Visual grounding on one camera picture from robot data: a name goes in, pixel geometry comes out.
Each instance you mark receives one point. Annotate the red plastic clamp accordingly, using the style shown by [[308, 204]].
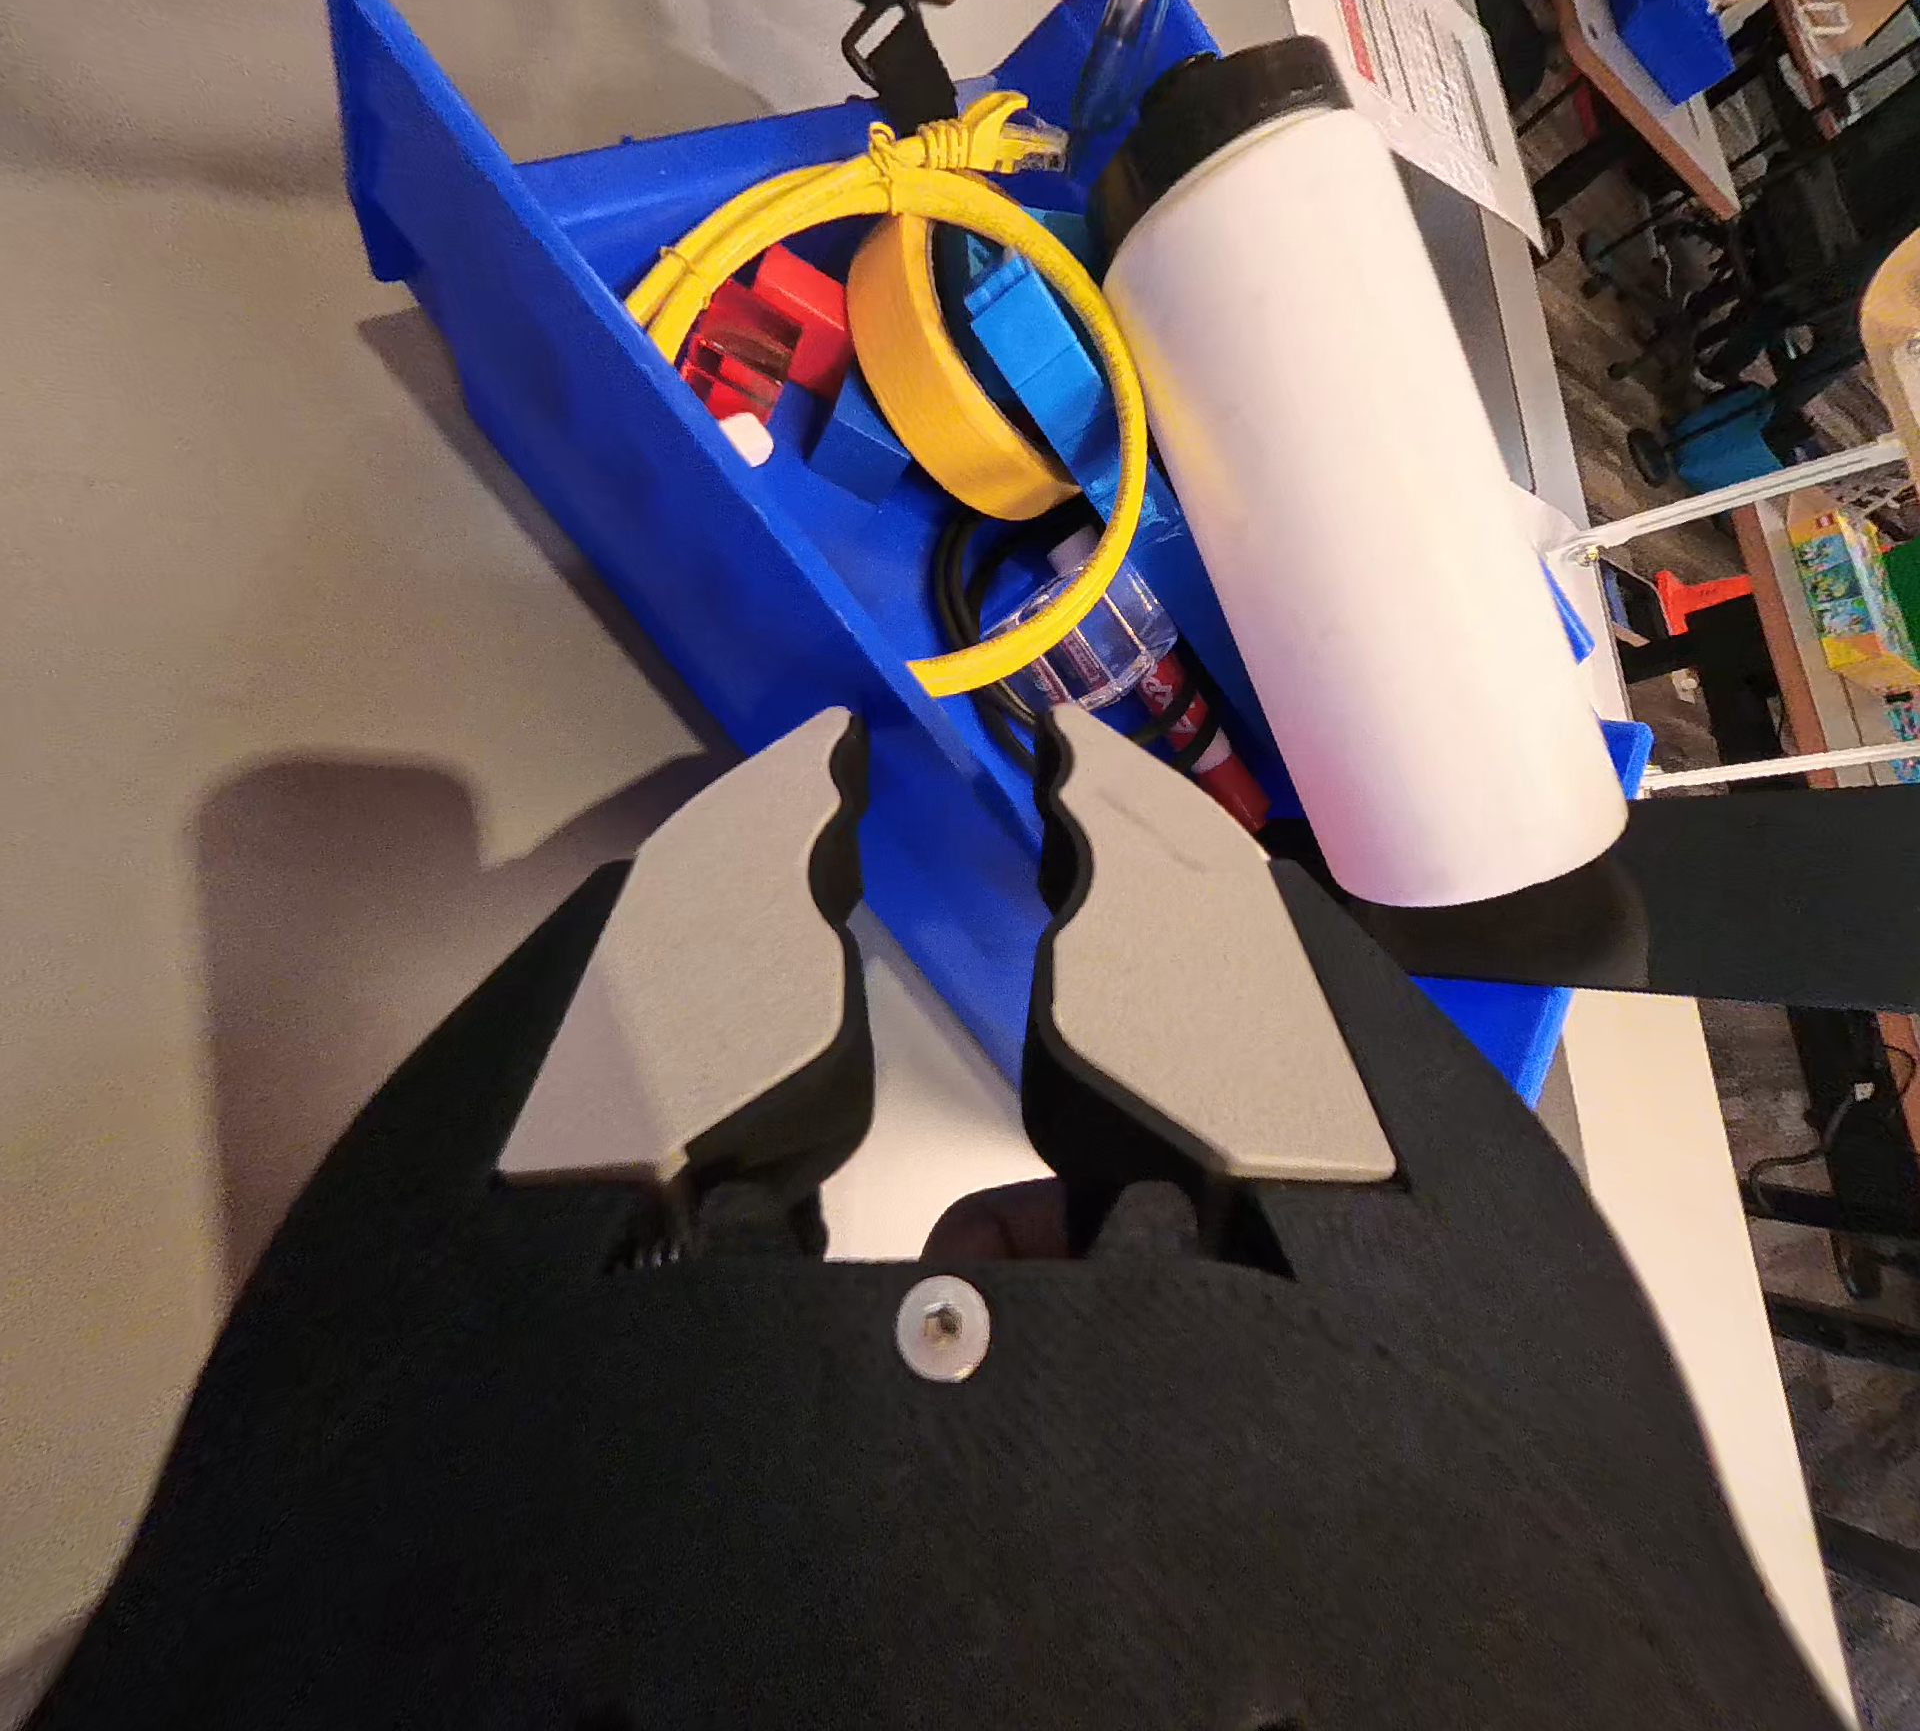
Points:
[[780, 329]]

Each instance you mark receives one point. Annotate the white roll with black caps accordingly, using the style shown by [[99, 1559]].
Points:
[[1351, 487]]

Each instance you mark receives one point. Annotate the blue plastic bracket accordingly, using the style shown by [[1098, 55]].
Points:
[[1034, 337]]

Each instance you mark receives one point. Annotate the white stand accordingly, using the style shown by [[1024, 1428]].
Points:
[[1727, 501]]

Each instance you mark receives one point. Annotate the blue storage bin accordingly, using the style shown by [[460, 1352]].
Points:
[[1664, 22]]

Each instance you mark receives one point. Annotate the yellow tape roll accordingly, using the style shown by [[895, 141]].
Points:
[[931, 412]]

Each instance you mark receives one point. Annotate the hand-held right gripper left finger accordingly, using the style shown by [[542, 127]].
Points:
[[691, 997]]

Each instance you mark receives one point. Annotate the blue plastic bin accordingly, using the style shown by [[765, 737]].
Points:
[[495, 337]]

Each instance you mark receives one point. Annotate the colourful picture toy box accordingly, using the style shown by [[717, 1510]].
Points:
[[1853, 590]]

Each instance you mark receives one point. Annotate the red dry erase marker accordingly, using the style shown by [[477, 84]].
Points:
[[1215, 757]]

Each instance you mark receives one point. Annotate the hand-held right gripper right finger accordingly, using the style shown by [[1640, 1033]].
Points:
[[1215, 1011]]

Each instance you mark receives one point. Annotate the white paper sheet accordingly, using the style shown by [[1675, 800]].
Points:
[[1411, 51]]

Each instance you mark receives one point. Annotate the clear plastic piece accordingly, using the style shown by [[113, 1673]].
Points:
[[1097, 652]]

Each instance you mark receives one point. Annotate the wooden desk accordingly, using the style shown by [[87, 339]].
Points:
[[1635, 111]]

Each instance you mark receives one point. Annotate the teal bag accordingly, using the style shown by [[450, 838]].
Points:
[[1727, 440]]

